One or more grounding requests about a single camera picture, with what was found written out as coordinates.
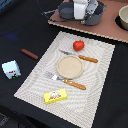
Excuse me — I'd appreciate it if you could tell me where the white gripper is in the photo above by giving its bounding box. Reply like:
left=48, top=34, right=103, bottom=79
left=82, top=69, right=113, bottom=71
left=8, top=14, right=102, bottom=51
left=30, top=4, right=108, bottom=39
left=73, top=0, right=98, bottom=19

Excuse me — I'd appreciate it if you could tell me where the grey two-handled pot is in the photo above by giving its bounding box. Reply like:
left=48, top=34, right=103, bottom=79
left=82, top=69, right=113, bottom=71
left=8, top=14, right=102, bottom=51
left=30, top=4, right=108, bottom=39
left=81, top=1, right=108, bottom=26

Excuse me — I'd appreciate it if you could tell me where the red tomato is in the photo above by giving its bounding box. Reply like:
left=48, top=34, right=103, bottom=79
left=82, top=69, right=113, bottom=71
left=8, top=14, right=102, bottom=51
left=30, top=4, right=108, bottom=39
left=73, top=40, right=85, bottom=51

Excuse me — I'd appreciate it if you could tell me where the white milk carton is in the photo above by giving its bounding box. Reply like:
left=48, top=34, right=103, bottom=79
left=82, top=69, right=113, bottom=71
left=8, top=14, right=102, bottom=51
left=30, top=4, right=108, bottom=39
left=2, top=60, right=21, bottom=79

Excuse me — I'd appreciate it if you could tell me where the brown sausage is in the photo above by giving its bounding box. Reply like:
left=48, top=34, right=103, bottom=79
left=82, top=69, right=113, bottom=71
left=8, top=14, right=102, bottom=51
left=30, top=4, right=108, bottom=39
left=21, top=49, right=38, bottom=60

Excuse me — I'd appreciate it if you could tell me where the beige bowl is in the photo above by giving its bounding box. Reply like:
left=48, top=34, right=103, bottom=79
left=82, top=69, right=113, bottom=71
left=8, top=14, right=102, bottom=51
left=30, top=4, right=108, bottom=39
left=119, top=5, right=128, bottom=30

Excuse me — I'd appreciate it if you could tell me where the beige round plate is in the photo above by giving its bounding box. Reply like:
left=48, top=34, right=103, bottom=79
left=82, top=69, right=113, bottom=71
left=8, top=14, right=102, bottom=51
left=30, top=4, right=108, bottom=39
left=56, top=55, right=84, bottom=79

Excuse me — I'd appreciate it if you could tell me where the yellow butter box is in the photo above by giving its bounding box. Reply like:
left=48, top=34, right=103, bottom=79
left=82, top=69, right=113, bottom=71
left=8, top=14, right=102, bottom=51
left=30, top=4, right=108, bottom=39
left=44, top=89, right=67, bottom=104

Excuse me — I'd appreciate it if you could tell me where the white woven placemat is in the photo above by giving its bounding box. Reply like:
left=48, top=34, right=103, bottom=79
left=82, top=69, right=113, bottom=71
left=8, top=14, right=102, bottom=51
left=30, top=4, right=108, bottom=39
left=14, top=31, right=115, bottom=128

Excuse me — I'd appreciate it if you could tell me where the grey saucepan with handle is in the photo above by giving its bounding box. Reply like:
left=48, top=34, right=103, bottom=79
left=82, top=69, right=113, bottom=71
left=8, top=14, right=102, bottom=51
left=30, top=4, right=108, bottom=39
left=42, top=2, right=74, bottom=20

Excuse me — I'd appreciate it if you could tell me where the knife with wooden handle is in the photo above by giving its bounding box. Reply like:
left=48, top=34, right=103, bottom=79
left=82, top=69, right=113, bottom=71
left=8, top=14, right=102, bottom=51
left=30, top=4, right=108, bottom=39
left=59, top=50, right=98, bottom=63

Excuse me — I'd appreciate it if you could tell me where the fork with wooden handle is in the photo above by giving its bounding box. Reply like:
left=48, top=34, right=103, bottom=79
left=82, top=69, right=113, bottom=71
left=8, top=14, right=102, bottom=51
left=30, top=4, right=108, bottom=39
left=45, top=72, right=86, bottom=90

